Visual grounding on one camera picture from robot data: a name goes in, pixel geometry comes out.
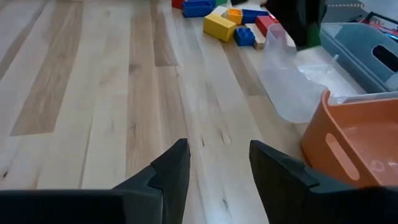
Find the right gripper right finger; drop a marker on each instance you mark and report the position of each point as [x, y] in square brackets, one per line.
[280, 186]

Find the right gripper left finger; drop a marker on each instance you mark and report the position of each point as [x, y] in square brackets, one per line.
[169, 186]

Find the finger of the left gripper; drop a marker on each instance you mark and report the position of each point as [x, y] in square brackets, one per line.
[302, 37]

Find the green triangular block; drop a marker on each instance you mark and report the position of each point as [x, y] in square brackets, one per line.
[314, 35]

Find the large blue building brick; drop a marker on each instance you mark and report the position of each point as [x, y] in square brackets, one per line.
[253, 16]
[197, 8]

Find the natural wooden block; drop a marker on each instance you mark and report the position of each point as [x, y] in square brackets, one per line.
[219, 11]
[258, 39]

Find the small blue building brick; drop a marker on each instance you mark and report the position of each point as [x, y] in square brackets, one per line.
[244, 36]

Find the small orange building brick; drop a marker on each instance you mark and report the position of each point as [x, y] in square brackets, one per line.
[235, 15]

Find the small green block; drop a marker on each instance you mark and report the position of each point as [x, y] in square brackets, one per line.
[221, 2]

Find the large yellow block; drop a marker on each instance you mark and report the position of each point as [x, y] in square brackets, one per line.
[219, 27]

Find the black mat striped edges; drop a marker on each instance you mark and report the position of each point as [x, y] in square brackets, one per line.
[342, 14]

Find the clear plastic container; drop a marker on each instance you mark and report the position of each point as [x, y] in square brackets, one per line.
[289, 84]

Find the grey plastic bin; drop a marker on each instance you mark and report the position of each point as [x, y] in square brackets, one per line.
[348, 53]

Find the red device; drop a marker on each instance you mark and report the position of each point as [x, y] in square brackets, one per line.
[382, 26]

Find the orange plastic bin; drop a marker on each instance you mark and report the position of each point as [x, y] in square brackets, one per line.
[367, 140]

